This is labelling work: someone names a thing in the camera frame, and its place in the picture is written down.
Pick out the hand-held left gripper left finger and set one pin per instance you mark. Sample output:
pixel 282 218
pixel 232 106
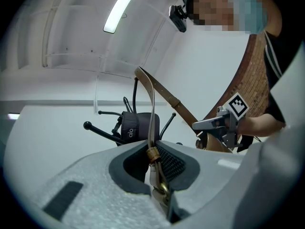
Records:
pixel 100 190

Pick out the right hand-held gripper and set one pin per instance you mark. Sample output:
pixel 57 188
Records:
pixel 232 128

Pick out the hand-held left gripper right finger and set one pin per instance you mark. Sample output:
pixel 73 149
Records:
pixel 209 173

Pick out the person's right forearm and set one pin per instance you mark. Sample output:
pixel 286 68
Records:
pixel 259 126

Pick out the black fabric bag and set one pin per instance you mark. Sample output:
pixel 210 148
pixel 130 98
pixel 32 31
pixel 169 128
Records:
pixel 138 128

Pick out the black striped shirt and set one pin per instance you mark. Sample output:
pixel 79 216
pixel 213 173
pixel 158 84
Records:
pixel 283 56

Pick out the small ceiling light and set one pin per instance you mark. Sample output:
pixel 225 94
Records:
pixel 13 116

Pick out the blue face mask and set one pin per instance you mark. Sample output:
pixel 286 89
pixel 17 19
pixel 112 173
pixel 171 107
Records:
pixel 250 13

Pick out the person's head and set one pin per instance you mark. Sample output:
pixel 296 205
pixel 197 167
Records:
pixel 214 6

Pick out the long ceiling light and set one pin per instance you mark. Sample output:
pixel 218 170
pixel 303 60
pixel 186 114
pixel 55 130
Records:
pixel 121 7

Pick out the black head camera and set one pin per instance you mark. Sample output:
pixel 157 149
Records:
pixel 178 18

